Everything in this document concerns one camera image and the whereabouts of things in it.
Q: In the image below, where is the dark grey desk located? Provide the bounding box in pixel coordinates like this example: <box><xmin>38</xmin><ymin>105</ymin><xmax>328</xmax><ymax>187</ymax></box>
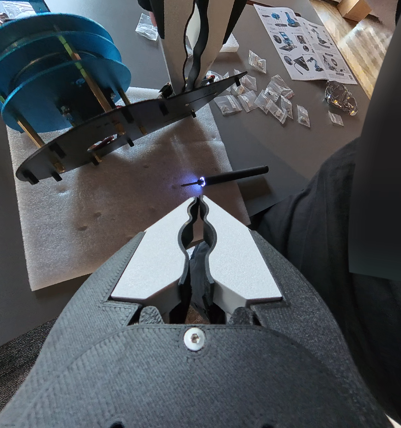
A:
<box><xmin>0</xmin><ymin>0</ymin><xmax>371</xmax><ymax>355</ymax></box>

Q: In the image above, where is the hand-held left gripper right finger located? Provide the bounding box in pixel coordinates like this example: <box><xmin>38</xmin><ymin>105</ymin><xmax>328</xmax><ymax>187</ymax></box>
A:
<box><xmin>199</xmin><ymin>195</ymin><xmax>284</xmax><ymax>315</ymax></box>

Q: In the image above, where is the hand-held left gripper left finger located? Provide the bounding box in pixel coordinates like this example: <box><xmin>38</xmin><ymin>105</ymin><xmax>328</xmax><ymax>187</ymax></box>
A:
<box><xmin>110</xmin><ymin>197</ymin><xmax>200</xmax><ymax>315</ymax></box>

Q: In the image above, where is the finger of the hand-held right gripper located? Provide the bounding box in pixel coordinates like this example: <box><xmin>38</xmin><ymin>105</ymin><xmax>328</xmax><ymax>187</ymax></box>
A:
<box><xmin>191</xmin><ymin>0</ymin><xmax>236</xmax><ymax>90</ymax></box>
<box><xmin>158</xmin><ymin>0</ymin><xmax>197</xmax><ymax>97</ymax></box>

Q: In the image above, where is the pile of small screw bags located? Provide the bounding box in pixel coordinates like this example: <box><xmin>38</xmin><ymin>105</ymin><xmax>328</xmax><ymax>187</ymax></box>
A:
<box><xmin>135</xmin><ymin>13</ymin><xmax>345</xmax><ymax>128</ymax></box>

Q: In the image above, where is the cardboard box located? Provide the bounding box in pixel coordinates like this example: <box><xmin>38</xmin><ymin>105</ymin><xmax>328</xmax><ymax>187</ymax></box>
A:
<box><xmin>337</xmin><ymin>0</ymin><xmax>375</xmax><ymax>22</ymax></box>

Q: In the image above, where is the blue toy robot arm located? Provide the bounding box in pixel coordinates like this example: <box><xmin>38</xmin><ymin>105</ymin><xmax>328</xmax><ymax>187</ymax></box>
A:
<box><xmin>0</xmin><ymin>0</ymin><xmax>248</xmax><ymax>185</ymax></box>

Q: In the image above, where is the grey foam pad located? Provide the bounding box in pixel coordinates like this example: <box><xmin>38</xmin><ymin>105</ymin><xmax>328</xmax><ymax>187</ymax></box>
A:
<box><xmin>7</xmin><ymin>85</ymin><xmax>251</xmax><ymax>291</ymax></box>

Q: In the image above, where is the white foam frame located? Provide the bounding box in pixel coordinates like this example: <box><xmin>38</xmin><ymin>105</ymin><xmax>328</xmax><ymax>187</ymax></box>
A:
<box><xmin>220</xmin><ymin>33</ymin><xmax>239</xmax><ymax>54</ymax></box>

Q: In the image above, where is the printed instruction sheet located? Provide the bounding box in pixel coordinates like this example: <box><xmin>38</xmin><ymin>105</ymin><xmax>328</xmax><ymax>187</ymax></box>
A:
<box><xmin>254</xmin><ymin>3</ymin><xmax>358</xmax><ymax>85</ymax></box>

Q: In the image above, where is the person's dark clothing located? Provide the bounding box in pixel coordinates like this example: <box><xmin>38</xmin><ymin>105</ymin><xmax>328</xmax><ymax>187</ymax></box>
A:
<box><xmin>251</xmin><ymin>137</ymin><xmax>401</xmax><ymax>428</ymax></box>

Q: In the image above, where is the black electric screwdriver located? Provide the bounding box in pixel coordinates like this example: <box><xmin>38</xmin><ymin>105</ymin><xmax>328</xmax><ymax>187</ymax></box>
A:
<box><xmin>181</xmin><ymin>165</ymin><xmax>269</xmax><ymax>194</ymax></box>

